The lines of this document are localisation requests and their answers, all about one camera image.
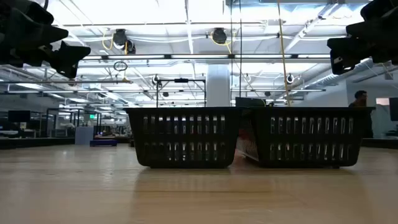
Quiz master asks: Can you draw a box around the black perforated computer case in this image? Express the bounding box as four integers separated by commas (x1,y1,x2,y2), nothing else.
235,96,267,108

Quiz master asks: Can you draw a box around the yellow hanging cable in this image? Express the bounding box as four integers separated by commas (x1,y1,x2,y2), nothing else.
276,0,292,108

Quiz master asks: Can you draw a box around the black monitor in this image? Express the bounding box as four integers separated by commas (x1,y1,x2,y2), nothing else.
7,110,31,123
389,97,398,122

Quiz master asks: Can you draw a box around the black aluminium table frame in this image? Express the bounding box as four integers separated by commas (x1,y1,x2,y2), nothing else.
0,136,398,149

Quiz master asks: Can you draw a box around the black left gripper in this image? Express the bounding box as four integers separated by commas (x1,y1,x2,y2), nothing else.
0,0,91,79

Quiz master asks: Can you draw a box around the white building column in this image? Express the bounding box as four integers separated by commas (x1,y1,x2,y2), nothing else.
206,64,231,108

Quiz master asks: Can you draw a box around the black metal stand frame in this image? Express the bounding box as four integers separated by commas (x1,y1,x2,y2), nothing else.
155,78,206,108

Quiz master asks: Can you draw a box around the person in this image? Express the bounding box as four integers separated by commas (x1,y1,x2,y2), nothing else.
348,90,374,139

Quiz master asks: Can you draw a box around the black ceiling cable reel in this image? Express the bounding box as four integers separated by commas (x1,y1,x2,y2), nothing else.
112,28,137,55
212,27,228,45

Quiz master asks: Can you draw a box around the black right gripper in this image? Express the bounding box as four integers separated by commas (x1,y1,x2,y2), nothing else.
326,0,398,75

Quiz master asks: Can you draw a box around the lavender and white wall charger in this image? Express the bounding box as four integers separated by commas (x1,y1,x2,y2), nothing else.
74,126,94,146

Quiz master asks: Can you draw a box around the silver ventilation duct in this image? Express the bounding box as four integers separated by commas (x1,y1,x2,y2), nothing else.
306,58,374,90

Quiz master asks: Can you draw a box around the long ceiling light strip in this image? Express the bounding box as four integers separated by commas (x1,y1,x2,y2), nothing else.
77,54,330,60

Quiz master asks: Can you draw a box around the black slotted plastic basket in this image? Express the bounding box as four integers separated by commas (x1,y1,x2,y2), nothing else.
123,106,244,169
236,106,376,169

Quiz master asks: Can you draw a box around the black hanging cable loop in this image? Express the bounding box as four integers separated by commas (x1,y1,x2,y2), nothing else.
113,60,129,72

